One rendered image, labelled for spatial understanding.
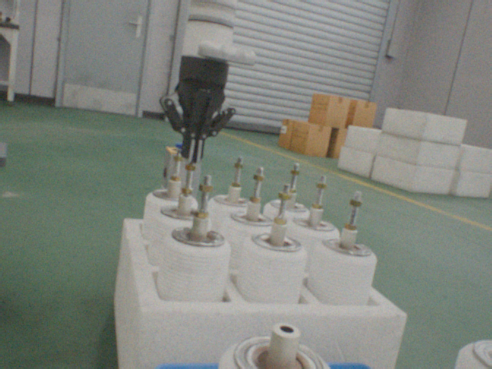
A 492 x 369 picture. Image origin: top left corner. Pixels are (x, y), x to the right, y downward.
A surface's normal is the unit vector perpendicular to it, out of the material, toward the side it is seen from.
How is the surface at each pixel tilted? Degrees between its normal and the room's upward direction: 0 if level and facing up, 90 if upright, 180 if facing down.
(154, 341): 90
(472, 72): 90
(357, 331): 90
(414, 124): 90
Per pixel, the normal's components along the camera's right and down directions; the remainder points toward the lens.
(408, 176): -0.87, -0.05
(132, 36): 0.41, 0.23
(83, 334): 0.16, -0.97
